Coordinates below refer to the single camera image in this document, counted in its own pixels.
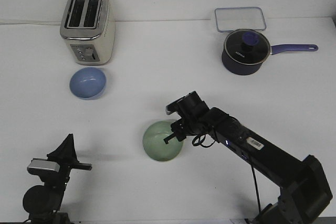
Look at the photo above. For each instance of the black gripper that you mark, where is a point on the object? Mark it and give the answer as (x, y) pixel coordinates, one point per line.
(65, 156)
(189, 124)

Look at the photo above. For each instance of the green bowl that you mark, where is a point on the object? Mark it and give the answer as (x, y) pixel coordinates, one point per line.
(154, 145)

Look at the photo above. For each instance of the blue bowl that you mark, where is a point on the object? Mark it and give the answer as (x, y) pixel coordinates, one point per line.
(88, 83)

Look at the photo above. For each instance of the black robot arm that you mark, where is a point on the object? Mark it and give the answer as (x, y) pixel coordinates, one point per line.
(304, 189)
(43, 202)

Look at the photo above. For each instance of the dark blue saucepan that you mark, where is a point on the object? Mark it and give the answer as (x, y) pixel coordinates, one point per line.
(246, 63)

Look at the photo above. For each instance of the glass pot lid blue knob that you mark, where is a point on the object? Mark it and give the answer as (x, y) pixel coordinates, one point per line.
(246, 40)

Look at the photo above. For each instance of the silver two-slot toaster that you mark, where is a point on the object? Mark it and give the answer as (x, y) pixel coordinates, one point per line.
(88, 29)

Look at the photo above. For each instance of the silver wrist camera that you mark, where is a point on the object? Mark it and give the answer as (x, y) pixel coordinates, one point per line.
(38, 164)
(184, 103)

